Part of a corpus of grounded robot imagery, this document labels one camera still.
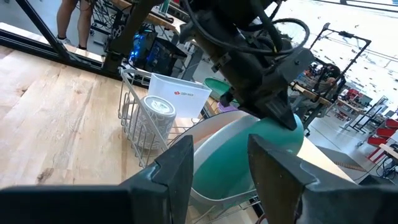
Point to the black table frame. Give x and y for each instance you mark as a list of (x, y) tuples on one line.
[(45, 31)]

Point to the purple plastic item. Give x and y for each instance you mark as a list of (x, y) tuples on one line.
[(227, 108)]

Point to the teal round plate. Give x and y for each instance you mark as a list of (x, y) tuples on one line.
[(230, 165)]

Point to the red chair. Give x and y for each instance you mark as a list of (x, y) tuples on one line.
[(392, 123), (385, 133)]

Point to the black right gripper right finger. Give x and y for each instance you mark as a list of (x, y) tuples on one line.
[(276, 177)]

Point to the black metal frame stand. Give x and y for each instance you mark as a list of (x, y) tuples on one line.
[(346, 33)]

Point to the speckled plate in rack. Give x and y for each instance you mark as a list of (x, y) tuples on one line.
[(155, 124)]

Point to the white round plate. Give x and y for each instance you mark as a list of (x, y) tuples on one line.
[(214, 140)]

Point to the person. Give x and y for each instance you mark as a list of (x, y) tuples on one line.
[(65, 18), (329, 84)]

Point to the black computer case blue light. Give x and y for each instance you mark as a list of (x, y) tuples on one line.
[(161, 59)]

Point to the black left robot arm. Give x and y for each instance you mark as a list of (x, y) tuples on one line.
[(133, 25)]

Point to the green round lid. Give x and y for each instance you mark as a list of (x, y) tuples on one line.
[(217, 87)]

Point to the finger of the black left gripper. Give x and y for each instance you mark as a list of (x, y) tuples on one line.
[(283, 112), (253, 110)]

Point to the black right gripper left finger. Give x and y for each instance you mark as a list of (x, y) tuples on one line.
[(171, 180)]

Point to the beige orange-patterned plate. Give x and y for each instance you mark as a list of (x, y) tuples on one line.
[(211, 124)]

